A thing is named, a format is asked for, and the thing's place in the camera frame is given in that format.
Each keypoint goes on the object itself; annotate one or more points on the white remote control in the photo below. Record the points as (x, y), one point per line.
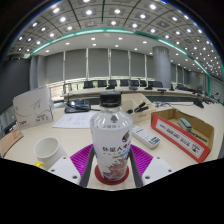
(145, 136)

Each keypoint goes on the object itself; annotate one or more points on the clear bottle with white label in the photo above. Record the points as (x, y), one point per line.
(111, 133)

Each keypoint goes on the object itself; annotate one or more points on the round ceiling lights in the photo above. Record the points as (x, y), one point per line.
(89, 12)

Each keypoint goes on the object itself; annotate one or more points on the open cardboard box, red side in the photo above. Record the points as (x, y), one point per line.
(176, 136)

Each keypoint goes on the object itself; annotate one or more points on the black desk device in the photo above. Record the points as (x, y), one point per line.
(10, 127)

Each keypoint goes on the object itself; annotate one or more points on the large white cardboard box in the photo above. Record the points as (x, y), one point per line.
(33, 108)

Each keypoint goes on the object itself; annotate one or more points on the teal eraser block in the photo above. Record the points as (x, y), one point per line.
(184, 124)

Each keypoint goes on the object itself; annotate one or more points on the small open white box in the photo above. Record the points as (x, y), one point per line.
(146, 116)

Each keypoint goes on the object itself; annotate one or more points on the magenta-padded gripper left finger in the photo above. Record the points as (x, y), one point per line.
(80, 160)

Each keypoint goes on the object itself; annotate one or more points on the black bag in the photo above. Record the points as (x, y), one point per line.
(77, 107)

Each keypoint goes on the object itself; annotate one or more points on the row of black office chairs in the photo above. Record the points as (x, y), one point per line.
(123, 83)

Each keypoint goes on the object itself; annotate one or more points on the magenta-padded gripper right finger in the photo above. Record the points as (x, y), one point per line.
(141, 159)

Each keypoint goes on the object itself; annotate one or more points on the white printed paper sheet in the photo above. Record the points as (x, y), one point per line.
(73, 120)

